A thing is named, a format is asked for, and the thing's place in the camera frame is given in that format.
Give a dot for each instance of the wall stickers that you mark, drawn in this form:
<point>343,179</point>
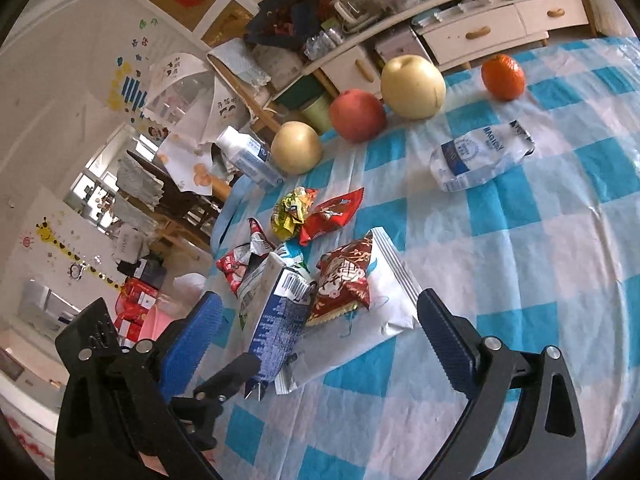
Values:
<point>132,90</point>

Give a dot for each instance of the white wipes packet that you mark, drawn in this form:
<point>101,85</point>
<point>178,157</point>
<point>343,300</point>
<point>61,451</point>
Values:
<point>385,310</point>

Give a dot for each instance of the white printed cloth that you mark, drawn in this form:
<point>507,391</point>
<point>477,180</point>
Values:
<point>175,75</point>

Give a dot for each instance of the white blue plastic pouch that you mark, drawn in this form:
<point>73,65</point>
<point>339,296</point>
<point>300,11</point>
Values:
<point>480,157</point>

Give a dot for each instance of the white cabinet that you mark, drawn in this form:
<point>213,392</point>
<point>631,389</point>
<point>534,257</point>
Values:
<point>450,40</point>

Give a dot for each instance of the red cardboard boxes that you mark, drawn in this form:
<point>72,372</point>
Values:
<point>132,305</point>

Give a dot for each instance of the red apple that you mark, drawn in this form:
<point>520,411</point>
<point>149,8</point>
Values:
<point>357,115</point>

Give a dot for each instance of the grey lace cloth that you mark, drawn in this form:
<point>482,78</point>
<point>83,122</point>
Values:
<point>137,180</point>

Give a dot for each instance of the white round stool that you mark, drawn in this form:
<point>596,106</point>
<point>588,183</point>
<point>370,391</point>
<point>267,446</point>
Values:
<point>187,285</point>

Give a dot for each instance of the wooden chair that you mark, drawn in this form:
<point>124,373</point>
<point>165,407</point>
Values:
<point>185,210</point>

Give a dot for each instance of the blue checkered tablecloth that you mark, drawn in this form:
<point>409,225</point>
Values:
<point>500,260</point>

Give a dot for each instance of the green plastic bucket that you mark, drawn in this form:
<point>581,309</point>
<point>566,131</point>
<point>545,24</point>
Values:
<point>315,115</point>

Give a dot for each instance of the dark blue cloth bag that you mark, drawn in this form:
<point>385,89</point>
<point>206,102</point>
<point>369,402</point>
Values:
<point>280,20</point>

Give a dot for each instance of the red cartoon snack packet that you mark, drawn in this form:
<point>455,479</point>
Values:
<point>327,217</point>

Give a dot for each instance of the row of small glass bottles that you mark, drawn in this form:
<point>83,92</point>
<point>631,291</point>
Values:
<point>324,44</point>

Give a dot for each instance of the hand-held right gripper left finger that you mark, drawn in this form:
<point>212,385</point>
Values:
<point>190,345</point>

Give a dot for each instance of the red white crumpled wrapper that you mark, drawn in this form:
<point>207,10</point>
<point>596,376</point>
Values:
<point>237,262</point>

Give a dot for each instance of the white plastic bottle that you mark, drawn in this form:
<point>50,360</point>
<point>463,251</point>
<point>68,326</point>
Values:
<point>245,152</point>

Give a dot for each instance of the orange tangerine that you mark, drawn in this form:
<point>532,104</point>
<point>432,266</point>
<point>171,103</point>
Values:
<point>502,77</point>

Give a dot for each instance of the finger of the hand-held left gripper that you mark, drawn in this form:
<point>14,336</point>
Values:
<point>235,367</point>

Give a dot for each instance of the yellow pear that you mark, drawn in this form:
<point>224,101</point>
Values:
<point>295,147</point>
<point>412,87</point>

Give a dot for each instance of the dark red snack wrapper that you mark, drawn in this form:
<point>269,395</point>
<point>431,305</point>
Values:
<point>345,280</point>

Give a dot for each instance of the clear electric kettle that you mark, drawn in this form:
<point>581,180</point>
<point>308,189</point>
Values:
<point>355,10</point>

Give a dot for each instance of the yellow wrapper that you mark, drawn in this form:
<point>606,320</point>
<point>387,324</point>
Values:
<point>290,212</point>

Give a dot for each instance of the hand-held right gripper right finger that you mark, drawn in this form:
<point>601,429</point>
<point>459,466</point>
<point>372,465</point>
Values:
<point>445,340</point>

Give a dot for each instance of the blue white milk carton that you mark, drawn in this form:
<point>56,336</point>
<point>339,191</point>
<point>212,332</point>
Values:
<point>280,320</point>

